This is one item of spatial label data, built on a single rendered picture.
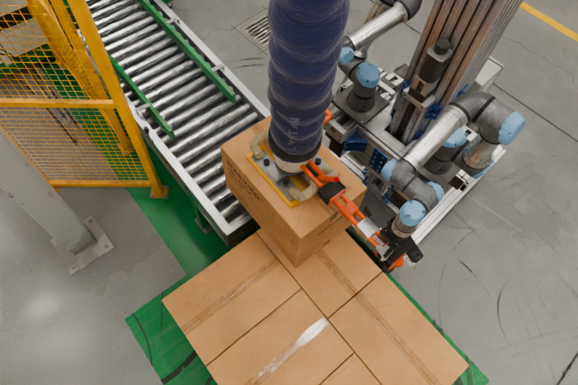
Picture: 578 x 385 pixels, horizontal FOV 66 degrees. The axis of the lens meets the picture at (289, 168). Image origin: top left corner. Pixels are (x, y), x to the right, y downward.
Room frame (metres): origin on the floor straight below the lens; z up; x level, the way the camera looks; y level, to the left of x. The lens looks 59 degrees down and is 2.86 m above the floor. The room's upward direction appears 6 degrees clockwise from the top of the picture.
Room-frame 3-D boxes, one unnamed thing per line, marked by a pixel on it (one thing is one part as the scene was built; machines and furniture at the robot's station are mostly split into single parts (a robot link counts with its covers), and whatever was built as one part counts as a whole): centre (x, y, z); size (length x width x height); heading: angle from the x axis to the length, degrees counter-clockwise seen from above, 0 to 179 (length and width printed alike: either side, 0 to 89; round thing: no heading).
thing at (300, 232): (1.06, -0.02, 0.87); 0.60 x 0.40 x 0.40; 44
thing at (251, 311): (0.44, -0.19, 0.34); 1.20 x 1.00 x 0.40; 44
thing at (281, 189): (1.00, 0.06, 1.10); 0.34 x 0.10 x 0.05; 44
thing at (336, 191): (0.89, -0.19, 1.20); 0.10 x 0.08 x 0.06; 134
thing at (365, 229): (0.73, -0.34, 1.20); 0.07 x 0.07 x 0.04; 44
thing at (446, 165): (1.19, -0.71, 1.09); 0.15 x 0.15 x 0.10
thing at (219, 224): (1.74, 1.10, 0.50); 2.31 x 0.05 x 0.19; 44
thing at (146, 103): (2.04, 1.30, 0.60); 1.60 x 0.10 x 0.09; 44
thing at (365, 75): (1.53, -0.33, 1.20); 0.13 x 0.12 x 0.14; 37
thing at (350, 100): (1.52, -0.34, 1.09); 0.15 x 0.15 x 0.10
